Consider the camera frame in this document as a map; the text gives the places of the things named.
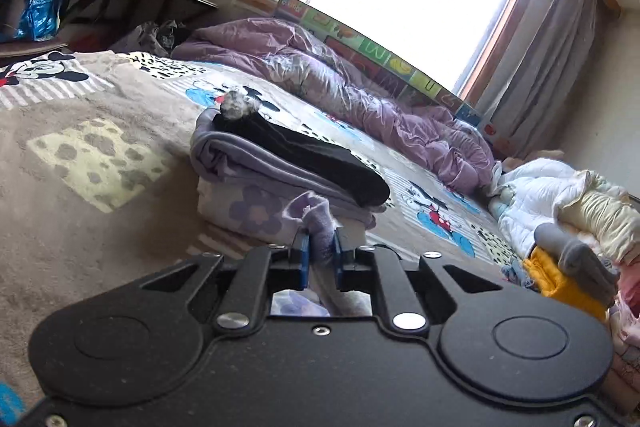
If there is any blue plastic bag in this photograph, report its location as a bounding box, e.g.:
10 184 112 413
14 0 69 42

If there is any lilac floral fleece garment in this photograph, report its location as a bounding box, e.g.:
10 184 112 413
272 190 374 318
196 178 369 249

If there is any pink garment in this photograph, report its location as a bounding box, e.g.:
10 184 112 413
604 257 640 410

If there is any cartoon printed blanket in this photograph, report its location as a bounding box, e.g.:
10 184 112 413
0 49 532 414

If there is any yellow garment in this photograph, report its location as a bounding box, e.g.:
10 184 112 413
522 247 609 321

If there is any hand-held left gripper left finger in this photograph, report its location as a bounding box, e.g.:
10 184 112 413
141 231 310 329

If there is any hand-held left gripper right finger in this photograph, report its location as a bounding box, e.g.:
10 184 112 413
333 229 504 331

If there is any white puffer jacket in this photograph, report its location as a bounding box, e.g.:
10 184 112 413
489 158 602 262

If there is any purple duvet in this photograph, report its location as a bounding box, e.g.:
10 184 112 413
170 17 504 196

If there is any colourful alphabet foam mat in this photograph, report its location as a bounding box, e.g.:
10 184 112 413
273 0 512 148

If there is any grey curtain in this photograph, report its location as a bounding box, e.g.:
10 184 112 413
474 0 602 158

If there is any blue patterned small cloth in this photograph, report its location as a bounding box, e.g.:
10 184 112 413
501 258 541 293

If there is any folded purple clothes stack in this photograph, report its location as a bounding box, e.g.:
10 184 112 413
189 109 377 228

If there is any grey knitted garment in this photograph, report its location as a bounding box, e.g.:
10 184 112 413
532 222 621 309

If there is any cream padded jacket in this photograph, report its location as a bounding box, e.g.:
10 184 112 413
559 171 640 266

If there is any dark clothing heap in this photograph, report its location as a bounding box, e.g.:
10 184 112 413
121 19 194 58

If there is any black garment with fur pompom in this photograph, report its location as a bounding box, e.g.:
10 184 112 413
212 87 391 210

